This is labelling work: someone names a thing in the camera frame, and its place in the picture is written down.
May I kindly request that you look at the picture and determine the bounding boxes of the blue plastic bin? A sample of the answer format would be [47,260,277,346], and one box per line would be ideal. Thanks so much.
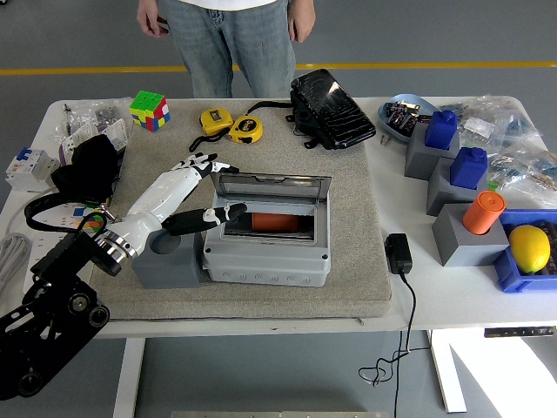
[493,208,557,295]

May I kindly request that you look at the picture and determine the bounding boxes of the yellow lemon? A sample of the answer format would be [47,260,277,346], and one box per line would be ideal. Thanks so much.
[507,225,552,275]

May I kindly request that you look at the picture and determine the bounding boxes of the transparent hinged box lid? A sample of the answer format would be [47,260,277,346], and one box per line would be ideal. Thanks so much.
[211,171,332,205]

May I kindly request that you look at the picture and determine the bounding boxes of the person's right hand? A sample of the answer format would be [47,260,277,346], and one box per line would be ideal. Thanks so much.
[137,0,170,38]

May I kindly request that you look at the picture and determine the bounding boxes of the person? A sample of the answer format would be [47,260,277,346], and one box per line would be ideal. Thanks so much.
[158,0,298,99]

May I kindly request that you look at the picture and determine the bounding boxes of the black power adapter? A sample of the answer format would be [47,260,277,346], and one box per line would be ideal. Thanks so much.
[384,233,413,275]

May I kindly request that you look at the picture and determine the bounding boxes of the clear bags of screws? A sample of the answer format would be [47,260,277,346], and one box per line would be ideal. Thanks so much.
[45,98,134,149]

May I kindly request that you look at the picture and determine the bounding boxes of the yellow tape measure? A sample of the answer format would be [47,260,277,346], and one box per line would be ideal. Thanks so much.
[188,107,234,153]
[227,113,265,145]

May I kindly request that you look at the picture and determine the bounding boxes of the grey holder block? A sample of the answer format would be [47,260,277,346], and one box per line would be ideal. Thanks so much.
[131,228,205,290]
[404,124,461,180]
[432,202,511,268]
[426,156,489,218]

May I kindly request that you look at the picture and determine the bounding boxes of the black cloth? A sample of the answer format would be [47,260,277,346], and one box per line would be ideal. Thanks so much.
[50,133,121,206]

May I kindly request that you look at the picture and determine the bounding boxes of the grey electrical box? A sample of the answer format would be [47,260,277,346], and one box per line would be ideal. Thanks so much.
[202,193,332,288]

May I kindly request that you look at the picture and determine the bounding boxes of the white circuit breaker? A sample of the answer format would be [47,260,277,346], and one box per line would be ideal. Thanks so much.
[4,146,61,192]

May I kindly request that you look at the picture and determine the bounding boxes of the clear bags of components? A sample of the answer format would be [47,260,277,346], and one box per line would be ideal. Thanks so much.
[439,95,557,192]

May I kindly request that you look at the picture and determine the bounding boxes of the black table control panel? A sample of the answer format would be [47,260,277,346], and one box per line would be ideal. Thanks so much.
[483,325,557,339]

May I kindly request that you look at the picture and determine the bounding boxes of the orange cylinder battery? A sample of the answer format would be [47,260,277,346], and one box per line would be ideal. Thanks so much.
[461,190,507,236]
[245,212,299,232]

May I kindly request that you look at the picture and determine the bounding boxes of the person's left hand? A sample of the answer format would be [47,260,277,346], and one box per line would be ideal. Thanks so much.
[288,0,317,44]

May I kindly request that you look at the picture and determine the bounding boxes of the black adapter cord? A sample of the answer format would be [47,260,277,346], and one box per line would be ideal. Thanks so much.
[358,272,432,418]

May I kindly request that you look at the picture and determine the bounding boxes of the white plug packet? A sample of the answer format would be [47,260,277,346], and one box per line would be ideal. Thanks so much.
[58,118,132,165]

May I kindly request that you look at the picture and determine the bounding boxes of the blue block battery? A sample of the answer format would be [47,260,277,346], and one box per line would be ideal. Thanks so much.
[424,109,460,152]
[448,146,489,191]

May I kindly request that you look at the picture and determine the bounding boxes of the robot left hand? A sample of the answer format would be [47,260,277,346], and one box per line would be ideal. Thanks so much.
[111,152,248,257]

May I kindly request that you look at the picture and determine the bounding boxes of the light blue bowl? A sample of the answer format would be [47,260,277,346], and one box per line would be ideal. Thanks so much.
[376,93,440,145]

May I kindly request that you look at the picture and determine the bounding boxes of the colourful puzzle cube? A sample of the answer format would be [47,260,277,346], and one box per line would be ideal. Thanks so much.
[73,207,108,232]
[129,90,171,133]

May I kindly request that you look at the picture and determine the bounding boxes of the dark small components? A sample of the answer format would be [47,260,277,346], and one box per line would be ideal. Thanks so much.
[385,100,422,132]

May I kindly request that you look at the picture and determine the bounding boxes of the white table leg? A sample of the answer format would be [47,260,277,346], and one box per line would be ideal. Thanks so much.
[428,329,467,414]
[111,337,147,418]

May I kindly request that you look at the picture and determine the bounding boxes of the grey-brown mat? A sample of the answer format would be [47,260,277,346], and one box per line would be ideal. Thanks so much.
[85,98,393,323]

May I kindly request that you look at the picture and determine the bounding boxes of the black glossy pouch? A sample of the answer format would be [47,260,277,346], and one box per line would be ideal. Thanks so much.
[250,68,378,152]

